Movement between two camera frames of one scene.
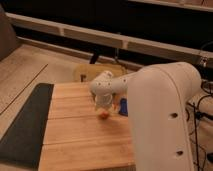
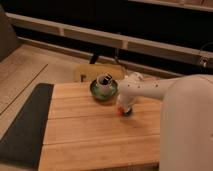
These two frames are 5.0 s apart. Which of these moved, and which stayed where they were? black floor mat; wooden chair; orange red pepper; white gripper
Moved: orange red pepper; white gripper
Stayed: wooden chair; black floor mat
